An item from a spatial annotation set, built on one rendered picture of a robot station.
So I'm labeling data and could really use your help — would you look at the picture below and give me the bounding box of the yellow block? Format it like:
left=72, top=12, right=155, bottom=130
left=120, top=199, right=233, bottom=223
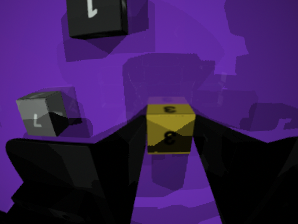
left=145, top=104, right=196, bottom=155

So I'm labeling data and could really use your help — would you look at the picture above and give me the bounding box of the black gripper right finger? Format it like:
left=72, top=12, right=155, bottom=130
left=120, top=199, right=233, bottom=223
left=193, top=115, right=298, bottom=224

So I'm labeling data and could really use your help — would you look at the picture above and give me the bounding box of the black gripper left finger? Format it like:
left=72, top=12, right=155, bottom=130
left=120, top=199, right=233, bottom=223
left=5, top=115, right=146, bottom=224

